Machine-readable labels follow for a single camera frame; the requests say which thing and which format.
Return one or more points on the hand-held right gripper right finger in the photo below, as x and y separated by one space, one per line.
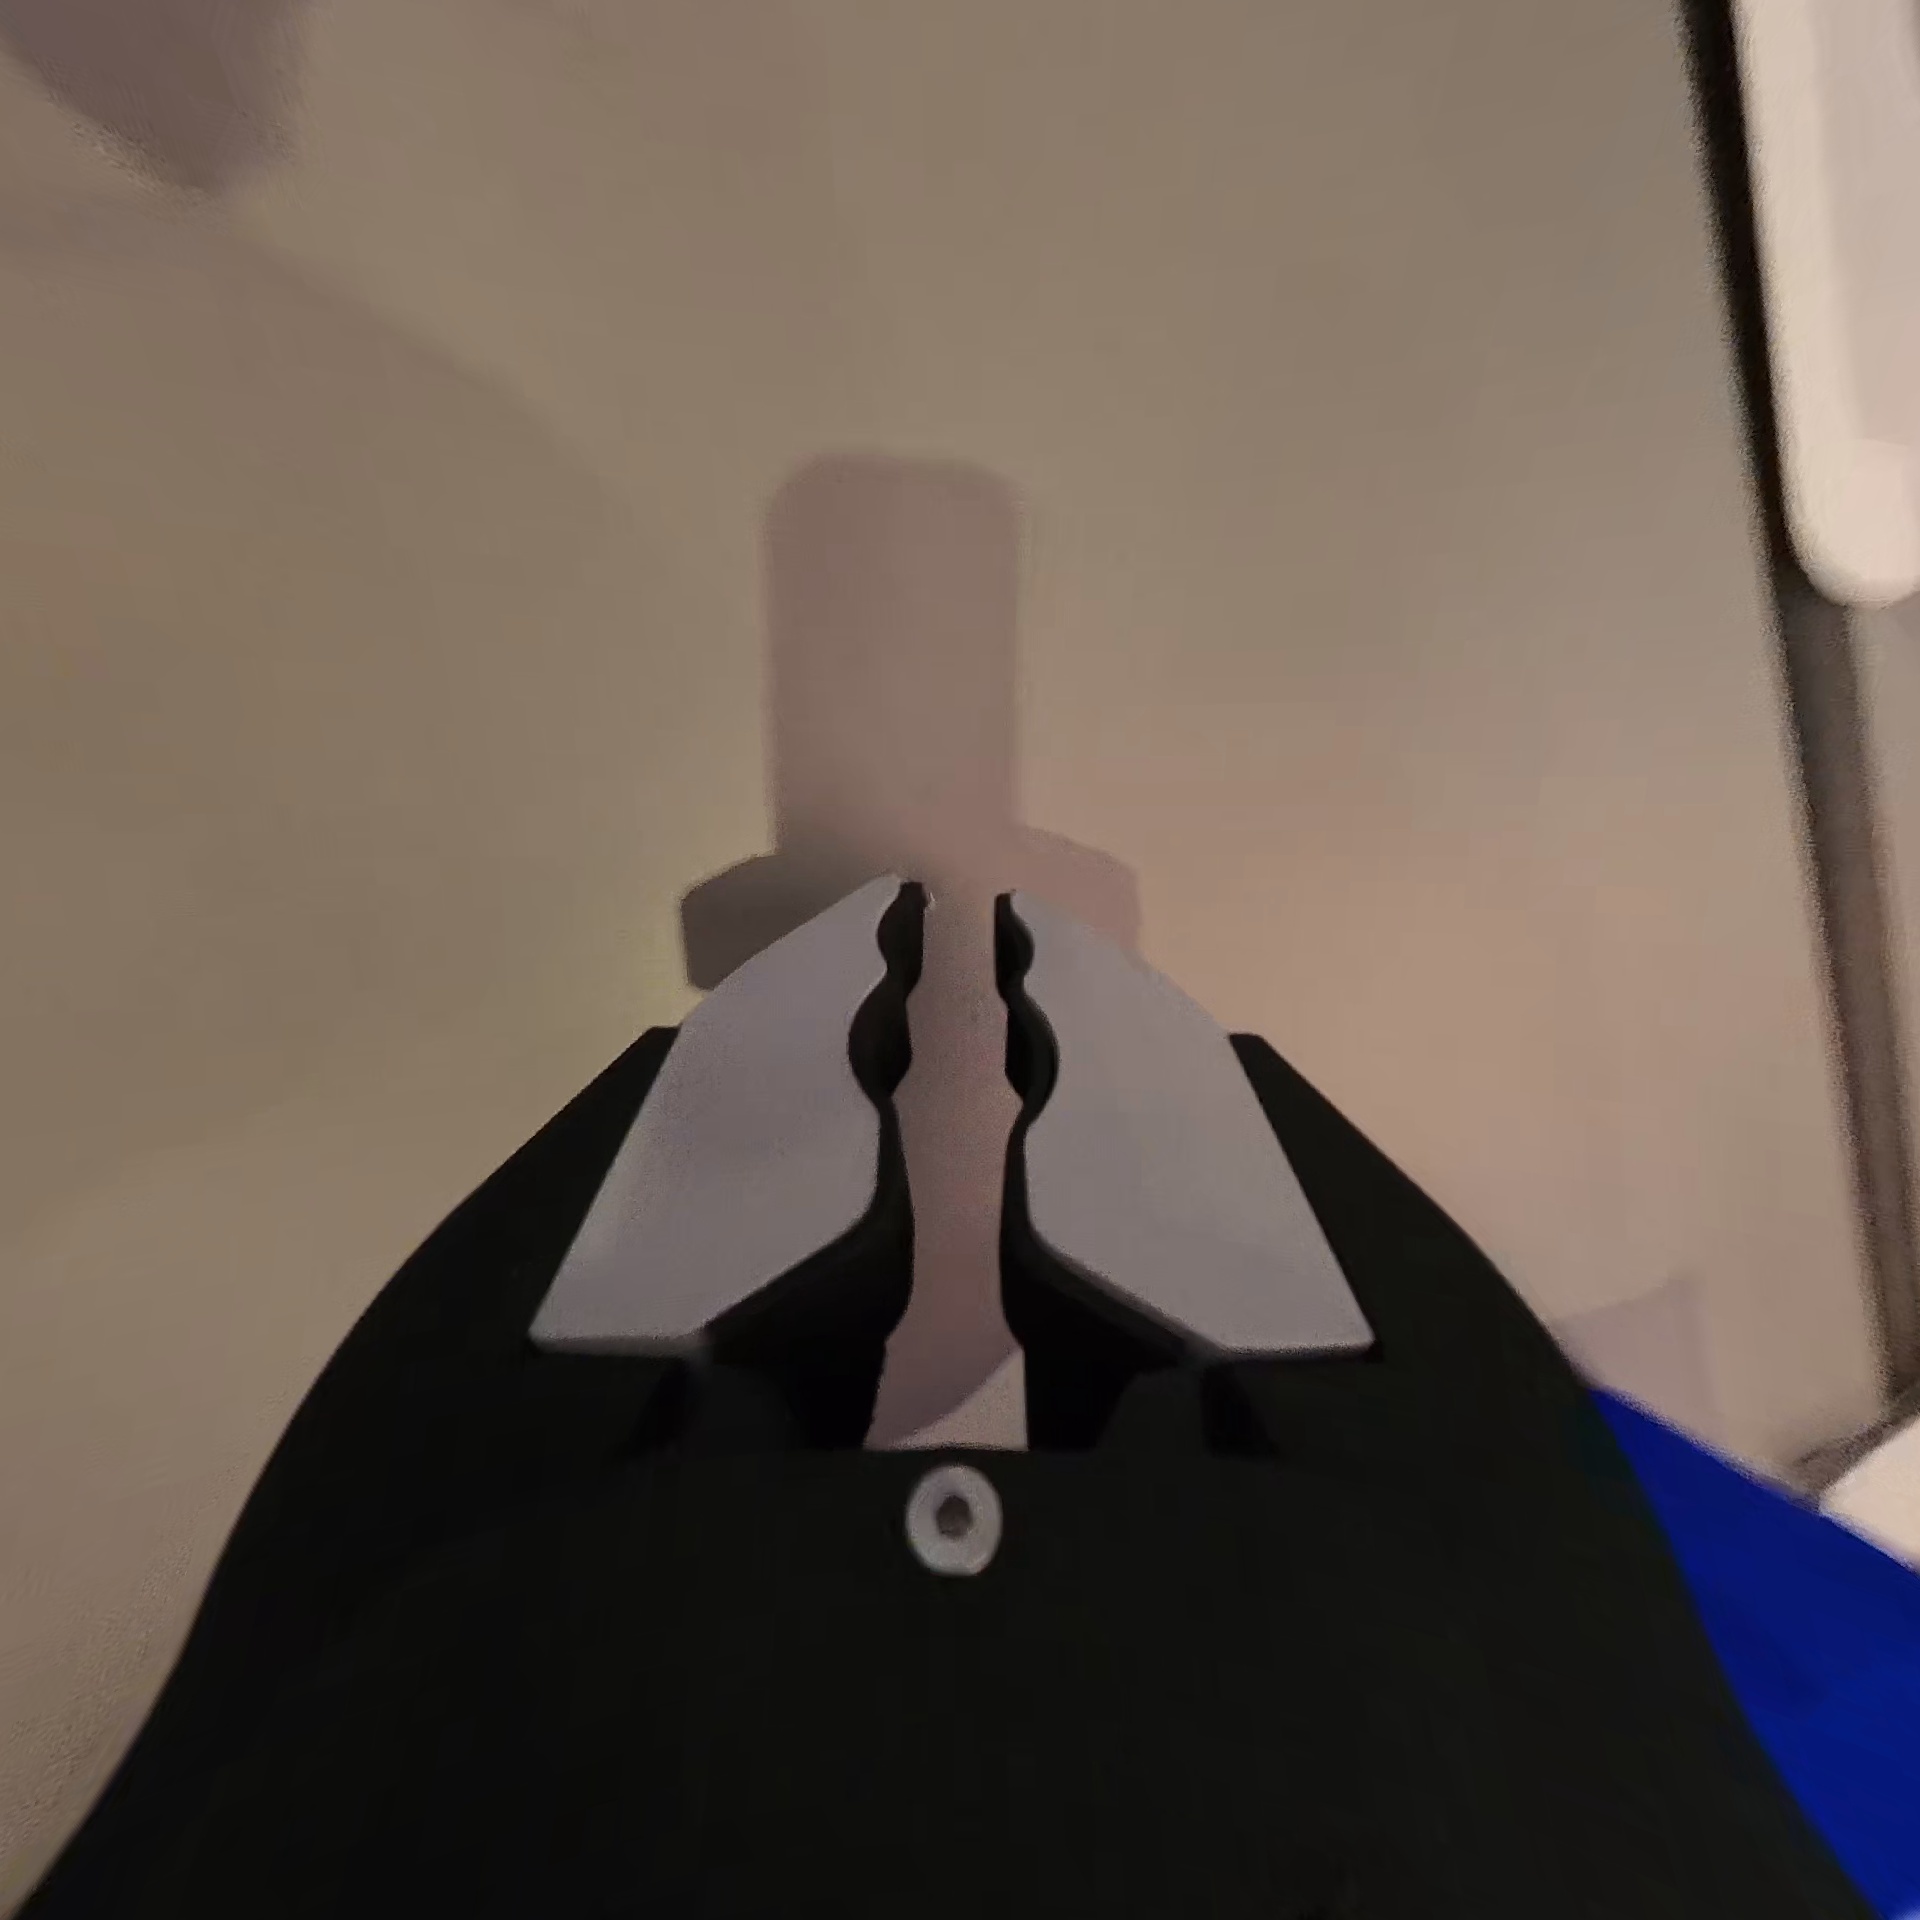
1185 1185

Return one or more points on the printed paper sheet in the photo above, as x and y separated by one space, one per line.
1881 1507

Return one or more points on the white document stand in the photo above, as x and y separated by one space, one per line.
1844 300

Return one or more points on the blue plastic bin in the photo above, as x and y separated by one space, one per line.
1770 1650

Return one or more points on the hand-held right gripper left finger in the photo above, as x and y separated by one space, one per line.
720 1185

